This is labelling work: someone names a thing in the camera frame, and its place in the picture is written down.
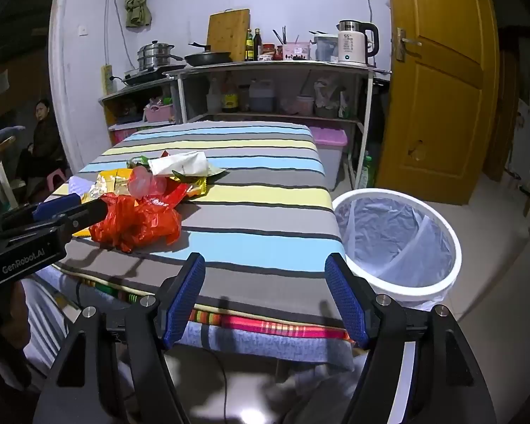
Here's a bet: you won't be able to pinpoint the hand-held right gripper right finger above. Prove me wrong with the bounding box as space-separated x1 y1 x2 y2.
324 253 497 424

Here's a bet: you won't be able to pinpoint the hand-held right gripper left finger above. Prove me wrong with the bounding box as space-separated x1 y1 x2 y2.
34 253 206 424

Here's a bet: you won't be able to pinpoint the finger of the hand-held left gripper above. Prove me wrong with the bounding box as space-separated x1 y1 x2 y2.
0 193 82 232
0 198 111 241

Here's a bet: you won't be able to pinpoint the white plastic bag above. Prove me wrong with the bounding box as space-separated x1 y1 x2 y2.
68 177 99 206

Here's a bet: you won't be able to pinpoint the large yellow snack packet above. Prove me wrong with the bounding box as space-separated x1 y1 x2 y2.
96 169 135 196

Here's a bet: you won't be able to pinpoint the red plastic bag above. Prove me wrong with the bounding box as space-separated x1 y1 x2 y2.
89 193 183 253

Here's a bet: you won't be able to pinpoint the white trash bin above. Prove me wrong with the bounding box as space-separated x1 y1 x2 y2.
331 188 462 312

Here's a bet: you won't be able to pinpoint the foam fruit net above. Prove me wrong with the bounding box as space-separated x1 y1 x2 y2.
128 165 169 199

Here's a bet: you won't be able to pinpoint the translucent bin liner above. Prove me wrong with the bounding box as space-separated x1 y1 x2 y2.
336 196 455 314

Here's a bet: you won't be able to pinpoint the yellow red snack packet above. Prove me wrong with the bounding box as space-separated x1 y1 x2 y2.
163 176 209 207

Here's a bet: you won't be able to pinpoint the dark glossy wrapper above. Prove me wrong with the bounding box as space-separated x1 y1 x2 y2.
172 165 228 183

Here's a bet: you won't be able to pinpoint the pink plastic stool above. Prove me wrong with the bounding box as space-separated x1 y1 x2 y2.
44 169 69 193

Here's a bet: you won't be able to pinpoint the colourful plaid sheet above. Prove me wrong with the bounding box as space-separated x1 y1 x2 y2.
82 280 354 343

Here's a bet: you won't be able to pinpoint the pink plastic basket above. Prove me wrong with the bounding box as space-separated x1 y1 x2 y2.
145 104 175 123

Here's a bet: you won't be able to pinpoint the green glass bottle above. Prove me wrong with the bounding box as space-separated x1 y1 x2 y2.
360 154 376 189

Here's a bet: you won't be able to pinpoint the striped bed cover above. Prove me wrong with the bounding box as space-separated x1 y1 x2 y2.
48 121 354 319

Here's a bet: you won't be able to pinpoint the low white shelf unit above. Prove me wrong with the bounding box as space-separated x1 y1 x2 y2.
99 80 179 144

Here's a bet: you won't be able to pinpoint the black induction cooker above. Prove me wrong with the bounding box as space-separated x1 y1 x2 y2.
124 64 187 87

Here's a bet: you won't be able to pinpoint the pink lid storage box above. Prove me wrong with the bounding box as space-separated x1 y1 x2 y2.
309 126 349 190

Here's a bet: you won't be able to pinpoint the white plastic bottle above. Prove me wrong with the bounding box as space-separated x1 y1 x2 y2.
207 78 224 113

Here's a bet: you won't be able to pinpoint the steel steamer pot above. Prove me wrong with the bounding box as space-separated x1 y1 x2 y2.
137 41 184 71

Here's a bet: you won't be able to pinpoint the yellow label sauce bottle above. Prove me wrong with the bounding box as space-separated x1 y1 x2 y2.
222 75 240 113

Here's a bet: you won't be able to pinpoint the black frying pan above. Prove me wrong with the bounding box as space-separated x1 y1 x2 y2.
184 43 234 67

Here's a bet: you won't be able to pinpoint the crumpled plastic bags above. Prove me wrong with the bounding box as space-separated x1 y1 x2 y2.
313 80 349 119

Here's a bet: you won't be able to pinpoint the wooden door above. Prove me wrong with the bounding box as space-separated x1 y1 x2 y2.
375 0 500 206

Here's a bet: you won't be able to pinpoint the wooden cutting board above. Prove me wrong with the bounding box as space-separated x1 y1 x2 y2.
207 8 251 61

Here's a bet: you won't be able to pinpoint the white metal kitchen rack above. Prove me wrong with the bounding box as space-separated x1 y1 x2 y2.
163 61 391 190

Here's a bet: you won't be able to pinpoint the white refrigerator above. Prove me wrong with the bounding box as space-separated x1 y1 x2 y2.
508 97 530 199

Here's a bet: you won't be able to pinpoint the grey water pitcher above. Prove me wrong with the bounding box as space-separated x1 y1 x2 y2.
313 33 340 61

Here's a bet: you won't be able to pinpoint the pink utensil holder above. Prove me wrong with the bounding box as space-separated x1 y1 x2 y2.
276 41 312 61

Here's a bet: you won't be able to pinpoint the white electric kettle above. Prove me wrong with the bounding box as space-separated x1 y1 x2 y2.
338 20 379 65

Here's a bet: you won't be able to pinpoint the dark chopsticks bundle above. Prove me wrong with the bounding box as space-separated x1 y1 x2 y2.
272 26 301 46

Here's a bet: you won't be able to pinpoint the black floor cable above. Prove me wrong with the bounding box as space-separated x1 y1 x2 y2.
205 349 228 424

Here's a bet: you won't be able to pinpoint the white wall cable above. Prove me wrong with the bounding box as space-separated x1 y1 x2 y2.
106 0 135 69

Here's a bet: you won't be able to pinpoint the metal door handle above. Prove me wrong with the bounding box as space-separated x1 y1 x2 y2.
395 28 422 60

